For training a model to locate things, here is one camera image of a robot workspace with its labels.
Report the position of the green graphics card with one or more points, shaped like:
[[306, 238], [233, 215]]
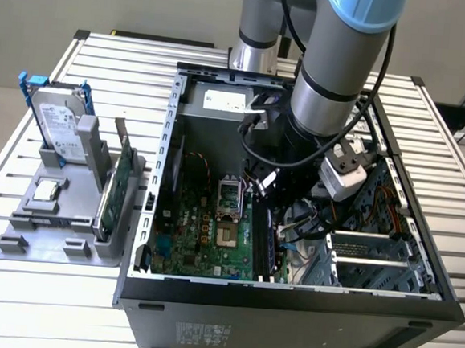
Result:
[[121, 181]]

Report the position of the grey power supply unit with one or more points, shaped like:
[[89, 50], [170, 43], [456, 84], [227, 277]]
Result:
[[215, 140]]

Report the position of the black open PC case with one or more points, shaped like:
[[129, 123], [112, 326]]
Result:
[[244, 328]]

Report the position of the hard disk in blue carrier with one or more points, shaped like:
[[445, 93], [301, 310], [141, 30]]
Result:
[[57, 124]]

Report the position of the grey parts rack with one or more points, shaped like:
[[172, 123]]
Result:
[[78, 194]]

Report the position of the black case fan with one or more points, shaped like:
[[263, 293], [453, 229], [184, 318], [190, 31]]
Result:
[[174, 169]]

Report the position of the green motherboard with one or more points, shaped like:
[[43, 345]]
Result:
[[225, 264]]

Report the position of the black RAM slot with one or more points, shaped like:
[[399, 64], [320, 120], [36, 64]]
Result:
[[260, 244]]

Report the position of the metal disk bay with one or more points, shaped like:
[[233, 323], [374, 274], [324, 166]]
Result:
[[370, 261]]

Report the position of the CPU socket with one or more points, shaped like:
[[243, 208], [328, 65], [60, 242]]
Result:
[[227, 235]]

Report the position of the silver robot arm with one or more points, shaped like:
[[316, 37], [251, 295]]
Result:
[[337, 69]]

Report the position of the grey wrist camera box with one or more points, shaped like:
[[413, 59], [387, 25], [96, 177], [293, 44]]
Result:
[[262, 104], [344, 183]]

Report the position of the silver CPU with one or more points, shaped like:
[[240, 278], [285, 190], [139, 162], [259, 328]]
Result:
[[46, 189]]

